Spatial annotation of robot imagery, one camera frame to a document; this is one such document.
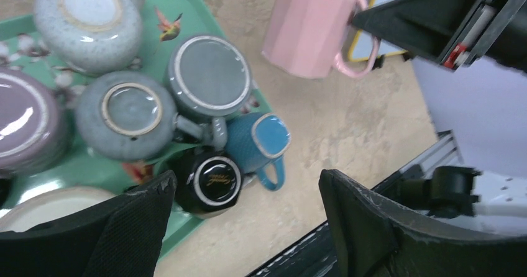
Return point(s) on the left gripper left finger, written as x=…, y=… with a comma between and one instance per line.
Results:
x=118, y=237

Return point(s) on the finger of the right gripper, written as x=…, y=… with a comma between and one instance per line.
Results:
x=430, y=29

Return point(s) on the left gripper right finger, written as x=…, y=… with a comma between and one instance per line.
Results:
x=376, y=236

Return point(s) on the pink faceted mug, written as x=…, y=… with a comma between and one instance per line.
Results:
x=305, y=37

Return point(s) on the blue textured mug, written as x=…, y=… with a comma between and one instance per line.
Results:
x=257, y=142

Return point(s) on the grey flat-bottom mug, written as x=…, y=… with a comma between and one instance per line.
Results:
x=209, y=80

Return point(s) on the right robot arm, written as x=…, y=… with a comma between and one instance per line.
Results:
x=499, y=33

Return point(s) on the cream mug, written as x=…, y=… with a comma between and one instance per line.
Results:
x=52, y=205

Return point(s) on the black mug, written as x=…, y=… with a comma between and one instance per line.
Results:
x=208, y=183

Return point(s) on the grey-blue speckled round mug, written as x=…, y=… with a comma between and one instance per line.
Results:
x=129, y=116

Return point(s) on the white speckled round mug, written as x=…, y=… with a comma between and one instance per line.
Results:
x=94, y=37

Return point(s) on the yellow framed whiteboard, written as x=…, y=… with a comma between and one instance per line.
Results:
x=361, y=44

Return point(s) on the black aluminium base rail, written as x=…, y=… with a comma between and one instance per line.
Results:
x=314, y=254

